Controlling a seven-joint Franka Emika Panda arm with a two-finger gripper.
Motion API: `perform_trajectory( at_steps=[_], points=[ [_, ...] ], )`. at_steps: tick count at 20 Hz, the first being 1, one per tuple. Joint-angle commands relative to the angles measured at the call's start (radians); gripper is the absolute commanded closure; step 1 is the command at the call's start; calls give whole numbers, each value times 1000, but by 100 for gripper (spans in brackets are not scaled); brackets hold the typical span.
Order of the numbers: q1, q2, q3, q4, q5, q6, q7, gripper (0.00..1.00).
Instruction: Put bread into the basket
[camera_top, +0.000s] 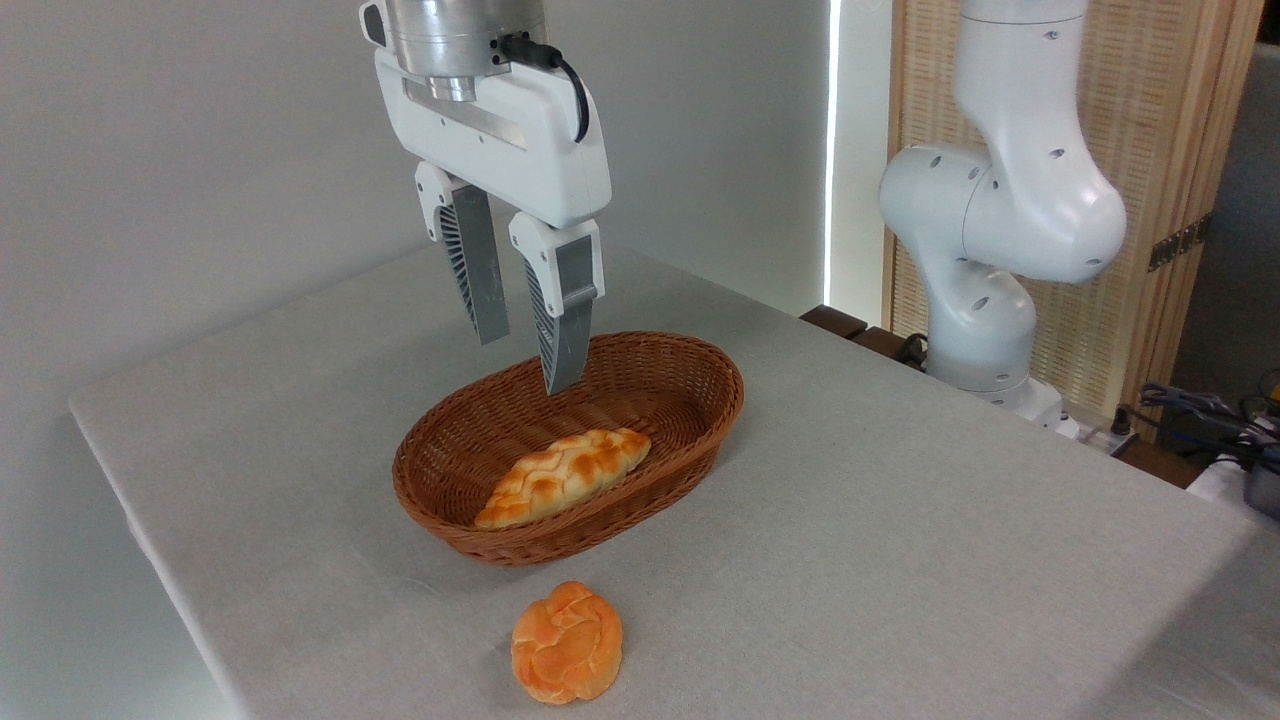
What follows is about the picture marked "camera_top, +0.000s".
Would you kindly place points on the brown oval wicker basket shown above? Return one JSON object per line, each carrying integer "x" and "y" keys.
{"x": 450, "y": 450}

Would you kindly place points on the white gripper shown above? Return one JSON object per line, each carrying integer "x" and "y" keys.
{"x": 520, "y": 140}

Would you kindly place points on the dark brown wooden bench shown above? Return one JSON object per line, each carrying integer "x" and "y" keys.
{"x": 840, "y": 322}

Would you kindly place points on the bamboo folding screen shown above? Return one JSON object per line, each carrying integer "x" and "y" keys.
{"x": 1160, "y": 100}

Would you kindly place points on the round orange bread bun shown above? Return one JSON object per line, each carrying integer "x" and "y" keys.
{"x": 565, "y": 645}

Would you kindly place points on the grey tablecloth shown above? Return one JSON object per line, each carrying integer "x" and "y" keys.
{"x": 900, "y": 560}

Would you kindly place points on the long braided bread loaf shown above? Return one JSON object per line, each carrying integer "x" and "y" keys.
{"x": 560, "y": 475}

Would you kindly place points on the black metal screen hinge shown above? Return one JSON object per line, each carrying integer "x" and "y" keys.
{"x": 1180, "y": 243}

